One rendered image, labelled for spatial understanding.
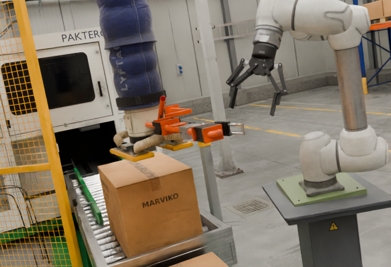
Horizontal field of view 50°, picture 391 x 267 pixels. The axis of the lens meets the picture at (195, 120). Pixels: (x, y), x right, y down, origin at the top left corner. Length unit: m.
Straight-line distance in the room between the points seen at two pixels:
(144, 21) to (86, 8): 9.19
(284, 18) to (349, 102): 0.72
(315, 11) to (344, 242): 1.22
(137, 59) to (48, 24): 9.09
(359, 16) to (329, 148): 0.60
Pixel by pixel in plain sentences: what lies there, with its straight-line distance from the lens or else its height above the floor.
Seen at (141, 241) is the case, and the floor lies 0.65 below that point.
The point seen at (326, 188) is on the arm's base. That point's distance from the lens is 2.10.
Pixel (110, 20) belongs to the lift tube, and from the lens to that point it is 1.85.
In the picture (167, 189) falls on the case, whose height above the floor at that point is 0.87.
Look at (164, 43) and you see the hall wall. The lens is 11.38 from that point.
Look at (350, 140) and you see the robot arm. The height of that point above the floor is 1.02.
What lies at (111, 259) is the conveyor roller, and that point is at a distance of 2.34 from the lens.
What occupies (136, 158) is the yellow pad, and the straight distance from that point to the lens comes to 1.77.
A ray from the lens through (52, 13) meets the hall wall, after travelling 10.92.
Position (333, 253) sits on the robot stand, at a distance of 2.19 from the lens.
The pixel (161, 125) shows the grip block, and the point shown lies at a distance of 1.66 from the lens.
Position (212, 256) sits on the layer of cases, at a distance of 2.13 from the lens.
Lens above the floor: 1.49
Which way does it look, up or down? 8 degrees down
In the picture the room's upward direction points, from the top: 10 degrees counter-clockwise
